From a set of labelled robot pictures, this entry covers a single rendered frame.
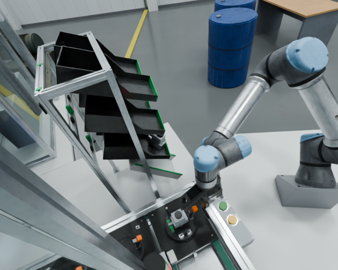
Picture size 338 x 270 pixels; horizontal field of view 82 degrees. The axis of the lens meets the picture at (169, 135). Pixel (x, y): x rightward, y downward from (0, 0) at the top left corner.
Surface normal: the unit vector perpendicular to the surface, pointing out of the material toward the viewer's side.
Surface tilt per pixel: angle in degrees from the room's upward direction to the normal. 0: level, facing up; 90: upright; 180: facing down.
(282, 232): 0
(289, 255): 0
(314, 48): 43
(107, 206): 0
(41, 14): 90
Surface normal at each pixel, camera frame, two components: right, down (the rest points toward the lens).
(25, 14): -0.05, 0.74
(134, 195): -0.13, -0.67
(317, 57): 0.16, -0.05
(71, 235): 0.42, 0.63
